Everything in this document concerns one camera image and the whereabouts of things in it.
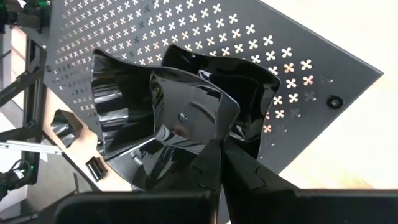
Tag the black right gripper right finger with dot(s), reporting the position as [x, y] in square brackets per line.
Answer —
[245, 180]

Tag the black device green light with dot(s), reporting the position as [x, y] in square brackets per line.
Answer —
[12, 180]

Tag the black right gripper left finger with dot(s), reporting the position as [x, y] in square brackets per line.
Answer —
[205, 174]

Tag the silver aluminium bracket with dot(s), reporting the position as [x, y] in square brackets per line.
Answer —
[31, 147]

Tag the black rounded mini plate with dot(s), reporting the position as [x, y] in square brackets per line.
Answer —
[183, 102]

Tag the black wavy square mini plate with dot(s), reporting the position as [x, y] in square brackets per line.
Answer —
[255, 93]
[65, 127]

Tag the black perforated metal rack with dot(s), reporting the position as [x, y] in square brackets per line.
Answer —
[298, 37]

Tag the black metal table frame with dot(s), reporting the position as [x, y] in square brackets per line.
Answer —
[35, 93]

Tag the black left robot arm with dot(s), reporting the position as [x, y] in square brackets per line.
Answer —
[28, 17]

